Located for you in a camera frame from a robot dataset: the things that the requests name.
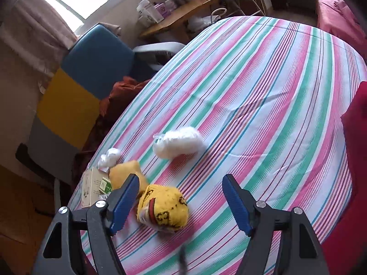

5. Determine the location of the pink lace curtain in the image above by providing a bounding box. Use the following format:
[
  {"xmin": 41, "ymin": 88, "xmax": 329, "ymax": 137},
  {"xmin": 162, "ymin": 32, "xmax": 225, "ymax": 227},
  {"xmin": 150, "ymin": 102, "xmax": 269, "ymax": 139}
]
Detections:
[{"xmin": 0, "ymin": 0, "xmax": 78, "ymax": 73}]

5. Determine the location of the dark red cloth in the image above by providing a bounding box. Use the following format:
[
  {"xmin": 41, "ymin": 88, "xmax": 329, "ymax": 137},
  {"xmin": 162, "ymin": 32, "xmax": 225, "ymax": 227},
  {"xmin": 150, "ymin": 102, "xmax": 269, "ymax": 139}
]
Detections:
[{"xmin": 71, "ymin": 76, "xmax": 153, "ymax": 179}]

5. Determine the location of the bright red cloth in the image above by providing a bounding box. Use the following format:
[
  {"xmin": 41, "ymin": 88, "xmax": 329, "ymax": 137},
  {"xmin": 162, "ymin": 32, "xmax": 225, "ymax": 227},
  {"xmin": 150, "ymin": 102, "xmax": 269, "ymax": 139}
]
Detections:
[{"xmin": 321, "ymin": 81, "xmax": 367, "ymax": 275}]

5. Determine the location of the white cable loop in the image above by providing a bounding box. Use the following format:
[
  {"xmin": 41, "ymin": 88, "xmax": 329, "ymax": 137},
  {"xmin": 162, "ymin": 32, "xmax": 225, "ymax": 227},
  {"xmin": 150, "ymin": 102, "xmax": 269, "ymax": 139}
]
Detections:
[{"xmin": 210, "ymin": 7, "xmax": 228, "ymax": 24}]

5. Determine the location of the tall white box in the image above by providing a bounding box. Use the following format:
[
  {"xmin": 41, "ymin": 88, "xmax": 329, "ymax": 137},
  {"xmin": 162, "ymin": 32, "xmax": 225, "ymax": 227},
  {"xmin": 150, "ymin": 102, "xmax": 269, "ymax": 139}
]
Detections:
[{"xmin": 136, "ymin": 0, "xmax": 165, "ymax": 25}]

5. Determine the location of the pink bed cover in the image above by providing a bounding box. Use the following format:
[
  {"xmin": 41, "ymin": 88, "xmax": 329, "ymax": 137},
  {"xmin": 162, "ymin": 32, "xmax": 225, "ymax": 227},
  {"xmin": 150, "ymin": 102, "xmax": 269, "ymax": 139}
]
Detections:
[{"xmin": 313, "ymin": 0, "xmax": 367, "ymax": 46}]

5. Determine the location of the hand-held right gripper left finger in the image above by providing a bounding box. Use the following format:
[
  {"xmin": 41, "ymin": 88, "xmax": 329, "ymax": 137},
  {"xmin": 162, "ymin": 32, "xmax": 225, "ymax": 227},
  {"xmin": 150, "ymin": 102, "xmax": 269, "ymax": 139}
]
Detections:
[{"xmin": 31, "ymin": 173, "xmax": 140, "ymax": 275}]

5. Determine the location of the striped bed sheet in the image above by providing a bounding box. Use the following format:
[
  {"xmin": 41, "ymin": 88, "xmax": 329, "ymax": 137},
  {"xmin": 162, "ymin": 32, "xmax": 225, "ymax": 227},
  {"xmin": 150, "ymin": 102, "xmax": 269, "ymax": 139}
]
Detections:
[{"xmin": 67, "ymin": 16, "xmax": 367, "ymax": 275}]

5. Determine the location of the clear plastic bag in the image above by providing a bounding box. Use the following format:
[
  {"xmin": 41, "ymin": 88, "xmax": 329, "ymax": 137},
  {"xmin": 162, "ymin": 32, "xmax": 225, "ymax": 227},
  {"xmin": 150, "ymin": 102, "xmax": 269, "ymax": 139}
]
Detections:
[{"xmin": 190, "ymin": 15, "xmax": 214, "ymax": 31}]

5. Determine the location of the grey yellow blue armchair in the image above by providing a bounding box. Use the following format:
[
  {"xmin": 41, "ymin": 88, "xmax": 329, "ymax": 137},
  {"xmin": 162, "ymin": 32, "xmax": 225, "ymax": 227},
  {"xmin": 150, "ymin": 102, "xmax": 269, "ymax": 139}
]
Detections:
[{"xmin": 27, "ymin": 24, "xmax": 187, "ymax": 204}]

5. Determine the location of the purple box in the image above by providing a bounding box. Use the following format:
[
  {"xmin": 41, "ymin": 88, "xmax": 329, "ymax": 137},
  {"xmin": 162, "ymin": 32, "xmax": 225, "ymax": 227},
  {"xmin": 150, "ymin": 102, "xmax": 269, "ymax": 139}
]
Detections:
[{"xmin": 155, "ymin": 0, "xmax": 179, "ymax": 17}]

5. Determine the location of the small white plastic wad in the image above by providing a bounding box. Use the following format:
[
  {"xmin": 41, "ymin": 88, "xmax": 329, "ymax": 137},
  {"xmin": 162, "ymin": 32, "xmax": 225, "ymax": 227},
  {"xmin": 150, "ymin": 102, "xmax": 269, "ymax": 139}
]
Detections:
[{"xmin": 97, "ymin": 148, "xmax": 121, "ymax": 173}]

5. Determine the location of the small green box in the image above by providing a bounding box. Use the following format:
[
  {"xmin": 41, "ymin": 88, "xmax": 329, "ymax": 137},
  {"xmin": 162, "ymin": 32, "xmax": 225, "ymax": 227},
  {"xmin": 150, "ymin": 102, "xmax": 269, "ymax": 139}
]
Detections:
[{"xmin": 98, "ymin": 177, "xmax": 113, "ymax": 196}]

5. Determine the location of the cream printed carton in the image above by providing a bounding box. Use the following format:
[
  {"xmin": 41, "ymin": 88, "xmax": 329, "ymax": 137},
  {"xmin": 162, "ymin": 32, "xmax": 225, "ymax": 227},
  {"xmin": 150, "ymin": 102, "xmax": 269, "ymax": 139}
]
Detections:
[{"xmin": 81, "ymin": 168, "xmax": 112, "ymax": 208}]

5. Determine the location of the yellow sponge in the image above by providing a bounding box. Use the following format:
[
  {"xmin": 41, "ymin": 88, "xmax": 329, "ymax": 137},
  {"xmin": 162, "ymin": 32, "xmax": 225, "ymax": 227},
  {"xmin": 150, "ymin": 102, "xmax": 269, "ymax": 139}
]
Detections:
[{"xmin": 108, "ymin": 160, "xmax": 149, "ymax": 197}]

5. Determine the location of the thin black cord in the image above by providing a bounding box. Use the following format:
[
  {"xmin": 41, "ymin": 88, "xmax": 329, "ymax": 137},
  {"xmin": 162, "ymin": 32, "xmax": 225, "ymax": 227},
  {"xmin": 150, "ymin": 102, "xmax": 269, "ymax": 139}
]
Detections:
[{"xmin": 178, "ymin": 244, "xmax": 189, "ymax": 275}]

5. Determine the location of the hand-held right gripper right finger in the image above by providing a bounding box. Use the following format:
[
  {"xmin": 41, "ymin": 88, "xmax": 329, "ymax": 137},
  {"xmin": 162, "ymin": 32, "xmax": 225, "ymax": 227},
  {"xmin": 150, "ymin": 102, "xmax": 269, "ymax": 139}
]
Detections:
[{"xmin": 222, "ymin": 174, "xmax": 330, "ymax": 275}]

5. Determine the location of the large white plastic wad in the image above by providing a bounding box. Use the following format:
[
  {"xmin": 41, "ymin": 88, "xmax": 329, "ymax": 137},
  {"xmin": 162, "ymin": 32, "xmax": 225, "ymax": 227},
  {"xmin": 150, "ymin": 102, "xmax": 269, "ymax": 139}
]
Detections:
[{"xmin": 152, "ymin": 126, "xmax": 206, "ymax": 159}]

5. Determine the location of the wooden side table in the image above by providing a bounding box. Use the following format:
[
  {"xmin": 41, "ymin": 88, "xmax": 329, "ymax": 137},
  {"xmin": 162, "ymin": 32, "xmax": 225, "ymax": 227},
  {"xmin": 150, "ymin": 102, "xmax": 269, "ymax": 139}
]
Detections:
[{"xmin": 139, "ymin": 0, "xmax": 220, "ymax": 39}]

